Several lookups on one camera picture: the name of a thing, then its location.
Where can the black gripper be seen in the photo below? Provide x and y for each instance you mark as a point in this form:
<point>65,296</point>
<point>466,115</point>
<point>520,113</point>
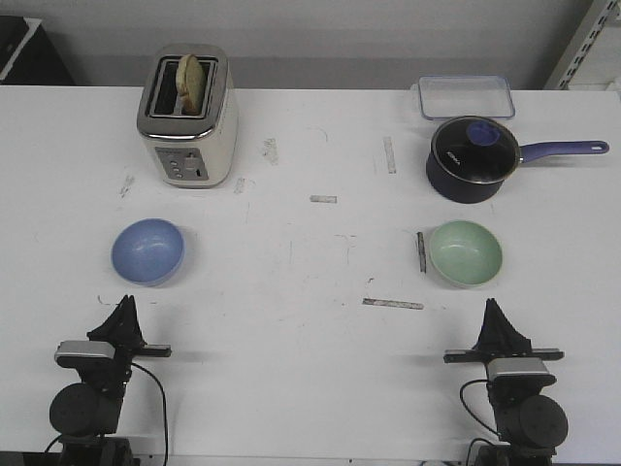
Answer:
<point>122,330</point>
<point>499,339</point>

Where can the blue bowl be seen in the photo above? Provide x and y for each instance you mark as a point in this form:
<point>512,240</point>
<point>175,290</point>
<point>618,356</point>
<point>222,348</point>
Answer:
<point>148,252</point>

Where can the green bowl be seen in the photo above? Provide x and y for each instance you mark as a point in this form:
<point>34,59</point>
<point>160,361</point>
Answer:
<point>465,253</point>

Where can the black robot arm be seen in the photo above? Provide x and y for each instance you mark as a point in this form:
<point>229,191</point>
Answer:
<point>529,425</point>
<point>86,414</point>

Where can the dark blue saucepan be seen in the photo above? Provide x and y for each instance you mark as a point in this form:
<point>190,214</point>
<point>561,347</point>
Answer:
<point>471,193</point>

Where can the glass pot lid blue knob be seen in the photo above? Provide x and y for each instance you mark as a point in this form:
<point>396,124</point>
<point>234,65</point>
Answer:
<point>475,149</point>

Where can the cream and chrome toaster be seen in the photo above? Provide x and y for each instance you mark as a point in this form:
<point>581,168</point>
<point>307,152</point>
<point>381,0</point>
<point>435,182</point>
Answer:
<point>190,151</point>

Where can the clear plastic food container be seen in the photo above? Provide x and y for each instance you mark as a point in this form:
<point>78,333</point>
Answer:
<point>447,96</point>

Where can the bread slice in toaster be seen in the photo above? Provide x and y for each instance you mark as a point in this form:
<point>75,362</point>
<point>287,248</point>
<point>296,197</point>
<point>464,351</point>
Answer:
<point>190,84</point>

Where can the white metal shelf upright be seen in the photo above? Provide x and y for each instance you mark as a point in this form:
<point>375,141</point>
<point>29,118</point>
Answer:
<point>591,59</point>

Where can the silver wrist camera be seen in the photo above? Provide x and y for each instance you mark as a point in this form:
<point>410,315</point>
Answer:
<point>519,369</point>
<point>79,354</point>

